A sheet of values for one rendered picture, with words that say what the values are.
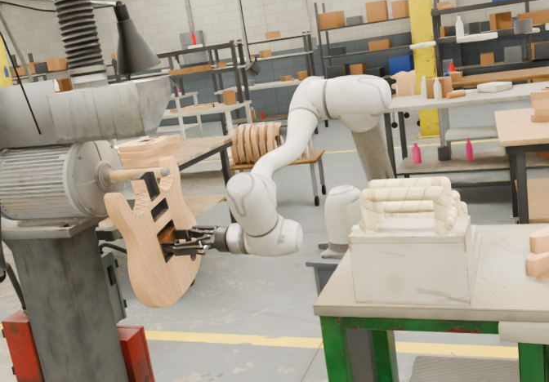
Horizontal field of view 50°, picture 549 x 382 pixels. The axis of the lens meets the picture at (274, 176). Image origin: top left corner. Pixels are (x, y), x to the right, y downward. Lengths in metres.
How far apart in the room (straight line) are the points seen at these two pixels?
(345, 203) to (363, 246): 0.93
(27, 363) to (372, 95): 1.48
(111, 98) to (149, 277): 0.51
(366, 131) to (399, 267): 0.69
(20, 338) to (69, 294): 0.29
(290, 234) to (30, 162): 0.85
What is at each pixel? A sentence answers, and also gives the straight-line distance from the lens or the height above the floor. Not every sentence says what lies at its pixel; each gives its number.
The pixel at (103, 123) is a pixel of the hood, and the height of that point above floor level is 1.43.
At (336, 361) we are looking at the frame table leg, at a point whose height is 0.77.
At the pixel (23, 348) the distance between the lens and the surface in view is 2.29.
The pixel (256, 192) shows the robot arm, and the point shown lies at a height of 1.22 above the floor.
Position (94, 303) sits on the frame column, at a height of 0.81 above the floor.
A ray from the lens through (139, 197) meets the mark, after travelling 1.75.
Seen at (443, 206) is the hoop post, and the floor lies 1.17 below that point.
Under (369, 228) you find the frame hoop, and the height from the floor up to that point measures 1.12.
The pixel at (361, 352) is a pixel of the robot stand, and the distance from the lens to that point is 2.54.
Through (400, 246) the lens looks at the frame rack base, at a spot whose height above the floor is 1.08.
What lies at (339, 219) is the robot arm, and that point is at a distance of 2.37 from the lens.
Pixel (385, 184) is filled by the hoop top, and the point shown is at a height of 1.20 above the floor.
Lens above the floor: 1.58
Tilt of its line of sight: 13 degrees down
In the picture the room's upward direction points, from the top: 9 degrees counter-clockwise
